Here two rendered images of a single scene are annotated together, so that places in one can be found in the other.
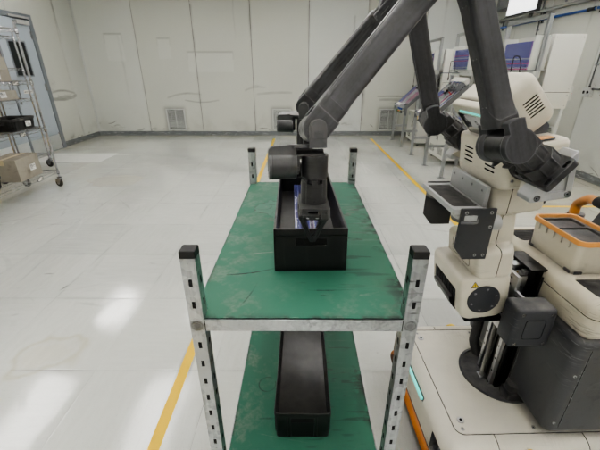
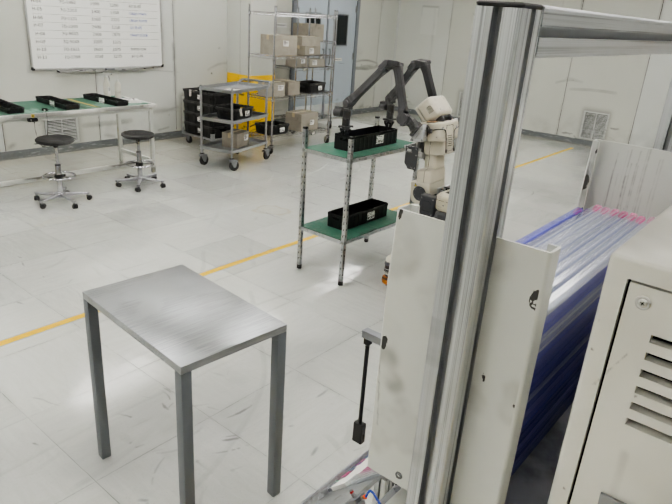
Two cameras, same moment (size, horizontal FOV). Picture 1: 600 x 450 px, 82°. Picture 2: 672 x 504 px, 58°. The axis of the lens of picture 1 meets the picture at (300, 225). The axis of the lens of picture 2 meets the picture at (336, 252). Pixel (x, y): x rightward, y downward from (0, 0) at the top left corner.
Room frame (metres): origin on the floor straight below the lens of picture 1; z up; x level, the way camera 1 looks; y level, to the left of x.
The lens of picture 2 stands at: (-2.68, -2.69, 1.89)
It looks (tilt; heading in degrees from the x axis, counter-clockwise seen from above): 22 degrees down; 38
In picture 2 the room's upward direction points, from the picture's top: 4 degrees clockwise
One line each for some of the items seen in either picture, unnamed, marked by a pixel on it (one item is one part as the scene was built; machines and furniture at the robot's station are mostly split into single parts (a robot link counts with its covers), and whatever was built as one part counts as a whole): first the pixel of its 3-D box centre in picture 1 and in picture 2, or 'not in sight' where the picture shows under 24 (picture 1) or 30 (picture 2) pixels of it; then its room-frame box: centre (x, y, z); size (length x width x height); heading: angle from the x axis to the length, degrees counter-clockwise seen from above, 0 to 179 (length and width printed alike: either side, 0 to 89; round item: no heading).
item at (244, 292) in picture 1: (302, 325); (359, 196); (0.98, -0.01, 0.55); 0.91 x 0.46 x 1.10; 0
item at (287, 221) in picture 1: (305, 206); (366, 138); (1.00, -0.02, 1.01); 0.57 x 0.17 x 0.11; 1
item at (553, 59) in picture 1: (515, 110); not in sight; (4.32, -2.58, 0.95); 1.36 x 0.82 x 1.90; 90
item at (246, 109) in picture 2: not in sight; (234, 112); (2.40, 3.04, 0.63); 0.40 x 0.30 x 0.14; 14
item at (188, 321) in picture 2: not in sight; (184, 395); (-1.43, -0.98, 0.40); 0.70 x 0.45 x 0.80; 85
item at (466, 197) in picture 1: (459, 208); (422, 151); (1.01, -0.50, 0.99); 0.28 x 0.16 x 0.22; 1
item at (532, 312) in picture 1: (486, 301); (427, 200); (0.95, -0.63, 0.68); 0.28 x 0.27 x 0.25; 1
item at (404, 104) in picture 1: (432, 94); not in sight; (7.22, -2.60, 0.95); 1.37 x 0.82 x 1.90; 90
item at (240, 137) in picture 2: not in sight; (235, 138); (2.42, 3.04, 0.30); 0.30 x 0.23 x 0.18; 18
